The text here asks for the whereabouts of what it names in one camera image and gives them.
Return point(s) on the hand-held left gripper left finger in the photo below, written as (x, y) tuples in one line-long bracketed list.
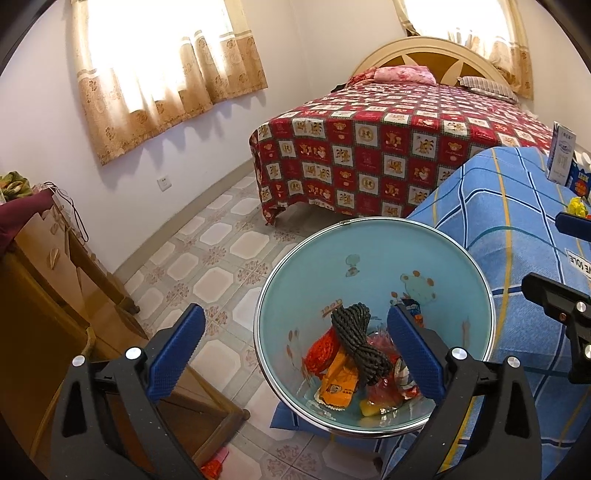
[(178, 355)]

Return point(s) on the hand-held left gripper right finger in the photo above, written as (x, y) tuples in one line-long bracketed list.
[(415, 350)]

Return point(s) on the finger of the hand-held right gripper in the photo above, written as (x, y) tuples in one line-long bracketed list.
[(563, 304), (575, 224)]

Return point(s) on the pink plastic wrapper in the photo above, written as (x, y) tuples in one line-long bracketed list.
[(381, 344)]

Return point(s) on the colourful wrapper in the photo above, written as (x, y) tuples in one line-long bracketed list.
[(405, 387)]

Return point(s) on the yellow sponge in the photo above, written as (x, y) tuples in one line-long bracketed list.
[(371, 409)]

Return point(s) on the orange snack wrapper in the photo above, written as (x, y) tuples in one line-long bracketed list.
[(339, 385)]

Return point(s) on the red mesh bag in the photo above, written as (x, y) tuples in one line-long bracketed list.
[(321, 355)]

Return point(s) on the light blue trash bin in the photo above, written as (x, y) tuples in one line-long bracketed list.
[(369, 258)]

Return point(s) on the small yellow wrapper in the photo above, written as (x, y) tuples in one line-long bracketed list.
[(579, 206)]

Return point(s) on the blue milk carton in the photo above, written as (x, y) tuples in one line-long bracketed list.
[(581, 182)]

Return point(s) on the blue checked tablecloth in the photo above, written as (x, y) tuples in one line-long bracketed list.
[(508, 221)]

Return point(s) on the grey white paper box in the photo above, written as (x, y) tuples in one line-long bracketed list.
[(561, 157)]

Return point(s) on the red plastic scrap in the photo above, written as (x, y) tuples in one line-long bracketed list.
[(216, 466)]

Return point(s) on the brown wooden cabinet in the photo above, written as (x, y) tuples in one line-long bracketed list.
[(41, 300)]

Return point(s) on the striped pillow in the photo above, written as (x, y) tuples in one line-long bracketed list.
[(489, 87)]

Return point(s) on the beige flowered curtain panel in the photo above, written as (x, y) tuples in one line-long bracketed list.
[(508, 55)]

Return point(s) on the bed with red patterned cover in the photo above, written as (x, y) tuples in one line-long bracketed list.
[(369, 152)]

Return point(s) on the maroon cloth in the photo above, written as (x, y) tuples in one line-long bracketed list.
[(21, 221)]

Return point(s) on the pink pillow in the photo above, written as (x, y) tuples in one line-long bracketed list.
[(406, 74)]

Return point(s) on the cream wooden headboard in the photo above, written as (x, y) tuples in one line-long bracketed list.
[(415, 50)]

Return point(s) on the green patterned cloth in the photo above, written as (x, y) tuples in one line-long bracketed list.
[(14, 184)]

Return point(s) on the narrow beige curtain panel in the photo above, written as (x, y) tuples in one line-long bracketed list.
[(405, 18)]

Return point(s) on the wide beige patterned curtain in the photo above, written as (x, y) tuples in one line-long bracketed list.
[(161, 78)]

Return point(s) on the white wall socket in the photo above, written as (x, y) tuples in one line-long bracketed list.
[(164, 183)]

